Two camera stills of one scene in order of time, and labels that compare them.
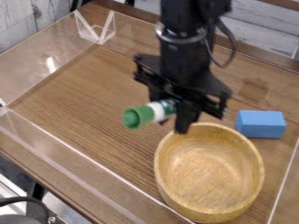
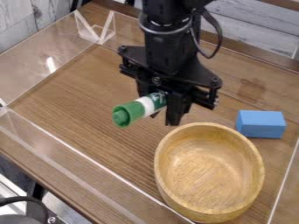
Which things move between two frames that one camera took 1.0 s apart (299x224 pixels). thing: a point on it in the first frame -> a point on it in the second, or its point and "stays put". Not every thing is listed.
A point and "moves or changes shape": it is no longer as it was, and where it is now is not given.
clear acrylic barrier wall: x=93 y=190 stays put
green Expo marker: x=140 y=116 moves or changes shape
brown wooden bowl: x=208 y=172 stays put
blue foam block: x=260 y=124 stays put
